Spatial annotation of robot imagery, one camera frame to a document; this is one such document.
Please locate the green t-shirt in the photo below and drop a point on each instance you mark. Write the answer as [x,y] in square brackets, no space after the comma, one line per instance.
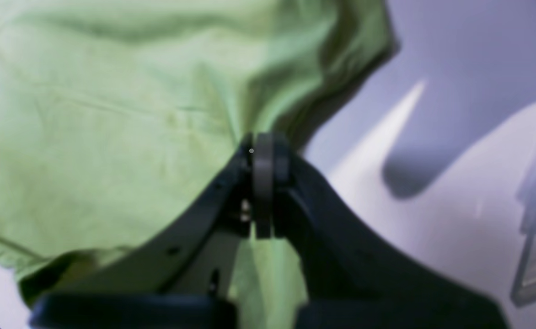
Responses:
[115,114]

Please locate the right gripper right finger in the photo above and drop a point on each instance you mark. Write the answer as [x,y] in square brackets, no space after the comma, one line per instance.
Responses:
[354,278]

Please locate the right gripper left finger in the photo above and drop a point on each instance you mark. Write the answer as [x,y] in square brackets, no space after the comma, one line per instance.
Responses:
[180,278]

